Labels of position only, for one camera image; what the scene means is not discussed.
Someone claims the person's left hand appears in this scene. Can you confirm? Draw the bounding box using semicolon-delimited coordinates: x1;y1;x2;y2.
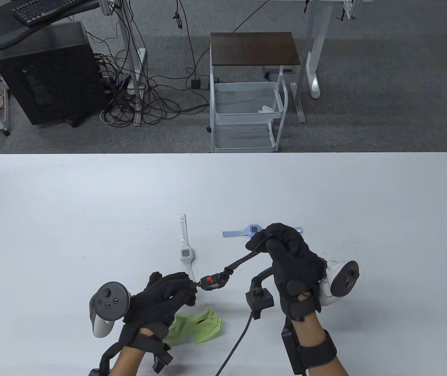
118;272;198;349

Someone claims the person's right hand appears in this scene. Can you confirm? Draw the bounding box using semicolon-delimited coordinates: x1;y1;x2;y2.
246;223;326;322

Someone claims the green microfibre cloth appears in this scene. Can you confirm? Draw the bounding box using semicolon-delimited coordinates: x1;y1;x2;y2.
165;307;222;346

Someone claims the light blue watch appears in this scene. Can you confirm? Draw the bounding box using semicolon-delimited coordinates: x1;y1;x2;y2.
222;224;303;239

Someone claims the white watch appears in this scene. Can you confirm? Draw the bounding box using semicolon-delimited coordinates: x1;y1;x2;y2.
179;214;196;283

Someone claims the black red watch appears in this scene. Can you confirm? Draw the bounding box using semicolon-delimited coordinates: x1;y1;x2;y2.
195;233;275;292

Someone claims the person's left forearm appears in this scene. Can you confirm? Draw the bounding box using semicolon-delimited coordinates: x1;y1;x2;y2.
110;333;147;376

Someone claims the person's right forearm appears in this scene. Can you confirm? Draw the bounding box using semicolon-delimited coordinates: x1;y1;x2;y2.
292;311;349;376

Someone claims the grey white handheld controller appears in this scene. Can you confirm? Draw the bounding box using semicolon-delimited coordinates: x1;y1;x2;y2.
318;260;360;307
89;282;133;338

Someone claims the white cart with wooden top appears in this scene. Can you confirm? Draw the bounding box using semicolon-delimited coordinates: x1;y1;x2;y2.
207;32;302;154

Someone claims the white desk leg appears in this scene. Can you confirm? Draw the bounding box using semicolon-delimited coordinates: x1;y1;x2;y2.
304;0;333;99

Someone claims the black computer tower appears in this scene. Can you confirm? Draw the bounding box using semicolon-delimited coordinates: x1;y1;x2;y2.
0;22;108;127

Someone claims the black keyboard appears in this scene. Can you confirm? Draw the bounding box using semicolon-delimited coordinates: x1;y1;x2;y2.
12;0;91;26

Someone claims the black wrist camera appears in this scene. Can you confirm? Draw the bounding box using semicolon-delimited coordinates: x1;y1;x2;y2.
246;268;276;321
151;341;174;373

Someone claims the black wrist strap with box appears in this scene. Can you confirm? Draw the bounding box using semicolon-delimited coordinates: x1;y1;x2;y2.
281;317;338;376
88;340;124;376

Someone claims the black braided cable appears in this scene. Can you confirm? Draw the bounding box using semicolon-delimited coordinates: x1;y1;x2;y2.
215;313;254;376

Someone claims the aluminium rail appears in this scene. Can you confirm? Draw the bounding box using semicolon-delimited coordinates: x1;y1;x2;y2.
289;81;306;124

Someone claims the tangle of black cables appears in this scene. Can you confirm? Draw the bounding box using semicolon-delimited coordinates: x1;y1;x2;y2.
86;0;212;128

